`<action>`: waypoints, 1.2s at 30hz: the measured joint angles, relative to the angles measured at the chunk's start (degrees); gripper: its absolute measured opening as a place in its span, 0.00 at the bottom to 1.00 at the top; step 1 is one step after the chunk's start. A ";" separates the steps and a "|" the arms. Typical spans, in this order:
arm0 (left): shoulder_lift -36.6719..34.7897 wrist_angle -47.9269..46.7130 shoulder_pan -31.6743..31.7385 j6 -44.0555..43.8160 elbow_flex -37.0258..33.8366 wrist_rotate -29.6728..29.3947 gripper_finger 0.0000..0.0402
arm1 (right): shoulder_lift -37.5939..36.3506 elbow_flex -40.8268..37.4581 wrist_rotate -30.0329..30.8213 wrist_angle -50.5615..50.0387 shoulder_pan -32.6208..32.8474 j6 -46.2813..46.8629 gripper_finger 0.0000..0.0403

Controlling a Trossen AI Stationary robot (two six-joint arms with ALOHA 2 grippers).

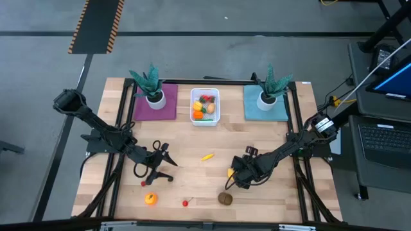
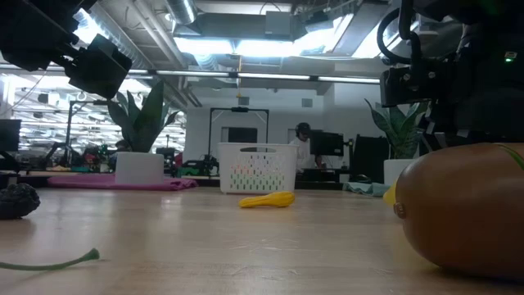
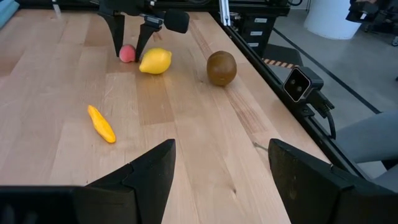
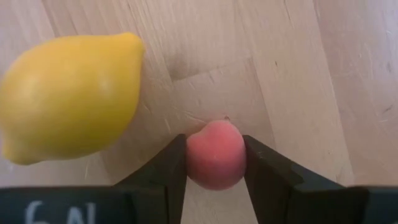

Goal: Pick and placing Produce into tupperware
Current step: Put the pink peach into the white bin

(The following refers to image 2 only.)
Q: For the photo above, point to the black panel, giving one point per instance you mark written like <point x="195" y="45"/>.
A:
<point x="370" y="157"/>

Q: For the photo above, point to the purple cloth mat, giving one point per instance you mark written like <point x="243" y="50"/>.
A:
<point x="82" y="181"/>

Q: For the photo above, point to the yellow toy lemon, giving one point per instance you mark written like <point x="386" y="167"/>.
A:
<point x="391" y="196"/>

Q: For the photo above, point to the silver ventilation duct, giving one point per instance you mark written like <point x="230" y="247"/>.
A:
<point x="182" y="10"/>

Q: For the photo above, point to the person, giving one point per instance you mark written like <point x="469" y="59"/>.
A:
<point x="120" y="145"/>
<point x="303" y="151"/>

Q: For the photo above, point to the black monitor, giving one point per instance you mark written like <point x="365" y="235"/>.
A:
<point x="10" y="135"/>
<point x="327" y="143"/>

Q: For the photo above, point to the brown toy kiwi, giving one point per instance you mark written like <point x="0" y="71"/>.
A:
<point x="462" y="209"/>

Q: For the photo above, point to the black gantry frame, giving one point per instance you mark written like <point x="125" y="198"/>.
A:
<point x="239" y="109"/>
<point x="82" y="102"/>

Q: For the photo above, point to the teal cloth mat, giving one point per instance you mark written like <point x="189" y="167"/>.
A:
<point x="364" y="188"/>

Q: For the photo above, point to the black background robot arm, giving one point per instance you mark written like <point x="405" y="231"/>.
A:
<point x="209" y="164"/>

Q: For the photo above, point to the red toy cherry with stem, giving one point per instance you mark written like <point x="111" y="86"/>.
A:
<point x="92" y="255"/>

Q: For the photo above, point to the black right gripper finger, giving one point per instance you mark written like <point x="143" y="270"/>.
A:
<point x="442" y="127"/>

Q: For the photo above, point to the grey ceiling duct box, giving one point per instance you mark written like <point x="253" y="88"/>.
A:
<point x="278" y="22"/>

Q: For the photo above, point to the snake plant in white pot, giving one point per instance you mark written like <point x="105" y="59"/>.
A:
<point x="399" y="135"/>
<point x="139" y="168"/>

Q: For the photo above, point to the white perforated plastic basket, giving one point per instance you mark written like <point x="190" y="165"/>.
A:
<point x="286" y="147"/>

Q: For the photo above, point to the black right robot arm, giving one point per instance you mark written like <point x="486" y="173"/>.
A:
<point x="471" y="10"/>

